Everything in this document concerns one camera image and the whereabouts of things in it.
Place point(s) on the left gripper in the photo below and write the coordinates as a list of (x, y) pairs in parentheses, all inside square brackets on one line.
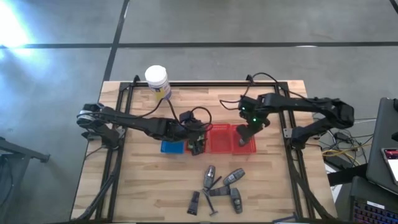
[(193, 132)]

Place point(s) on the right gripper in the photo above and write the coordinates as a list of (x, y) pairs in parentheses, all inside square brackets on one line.
[(256, 122)]

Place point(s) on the dark grey toiletry tube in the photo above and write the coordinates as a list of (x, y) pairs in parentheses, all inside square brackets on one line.
[(219, 190), (209, 176), (242, 143), (234, 176)]

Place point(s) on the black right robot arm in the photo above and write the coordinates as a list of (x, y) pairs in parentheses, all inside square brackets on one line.
[(311, 104)]

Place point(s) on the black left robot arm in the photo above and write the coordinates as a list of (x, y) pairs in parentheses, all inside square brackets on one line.
[(149, 124)]

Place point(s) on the blue slotted plastic basket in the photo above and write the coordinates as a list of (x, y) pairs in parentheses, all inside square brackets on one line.
[(172, 147)]

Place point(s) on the dark disposable razor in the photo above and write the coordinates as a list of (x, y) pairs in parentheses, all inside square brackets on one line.
[(209, 203), (215, 182)]

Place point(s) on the grey key fob lower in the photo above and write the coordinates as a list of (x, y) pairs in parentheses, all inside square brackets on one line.
[(236, 200)]

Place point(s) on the Lysol wipes canister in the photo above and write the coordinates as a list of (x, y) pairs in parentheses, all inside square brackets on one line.
[(157, 77)]

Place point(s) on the pale blue flat item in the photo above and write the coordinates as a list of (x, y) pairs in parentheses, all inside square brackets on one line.
[(286, 219)]

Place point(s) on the black power adapter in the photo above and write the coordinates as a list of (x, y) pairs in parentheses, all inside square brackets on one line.
[(342, 136)]

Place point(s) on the grey laptop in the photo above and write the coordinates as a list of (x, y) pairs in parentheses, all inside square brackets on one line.
[(382, 140)]

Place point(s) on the smartphone with lit screen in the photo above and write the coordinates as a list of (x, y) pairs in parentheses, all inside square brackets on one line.
[(392, 165)]

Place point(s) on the backlit keyboard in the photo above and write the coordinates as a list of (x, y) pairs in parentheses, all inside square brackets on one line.
[(373, 214)]

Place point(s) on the dark metal stand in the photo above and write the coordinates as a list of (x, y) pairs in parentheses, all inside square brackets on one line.
[(18, 152)]

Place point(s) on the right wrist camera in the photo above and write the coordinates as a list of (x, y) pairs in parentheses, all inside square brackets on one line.
[(248, 105)]

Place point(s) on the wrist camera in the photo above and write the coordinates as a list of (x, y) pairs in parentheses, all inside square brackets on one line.
[(248, 105), (186, 116)]

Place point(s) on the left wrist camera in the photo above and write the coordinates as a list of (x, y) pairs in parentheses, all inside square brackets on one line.
[(186, 116)]

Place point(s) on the silver bracket plate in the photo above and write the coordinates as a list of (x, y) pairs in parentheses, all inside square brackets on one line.
[(287, 132)]

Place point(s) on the black aluminium rig frame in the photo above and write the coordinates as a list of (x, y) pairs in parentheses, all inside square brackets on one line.
[(202, 84)]

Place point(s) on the black flat base plate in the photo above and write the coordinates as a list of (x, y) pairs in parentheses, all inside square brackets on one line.
[(345, 175)]

